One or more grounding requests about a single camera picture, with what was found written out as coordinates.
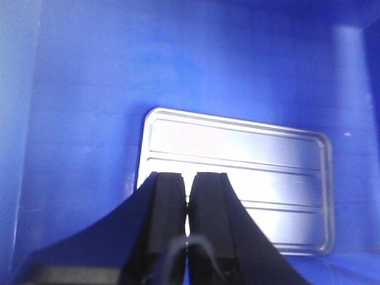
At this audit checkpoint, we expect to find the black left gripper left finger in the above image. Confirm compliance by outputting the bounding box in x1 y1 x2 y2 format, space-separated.
14 172 186 284

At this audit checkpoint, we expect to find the large blue plastic bin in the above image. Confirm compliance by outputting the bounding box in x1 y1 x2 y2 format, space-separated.
1 1 379 284

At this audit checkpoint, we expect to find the small silver ribbed tray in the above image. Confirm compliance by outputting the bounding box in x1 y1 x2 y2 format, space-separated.
137 107 335 255

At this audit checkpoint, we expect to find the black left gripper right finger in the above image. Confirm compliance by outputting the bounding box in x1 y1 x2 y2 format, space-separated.
189 172 306 284

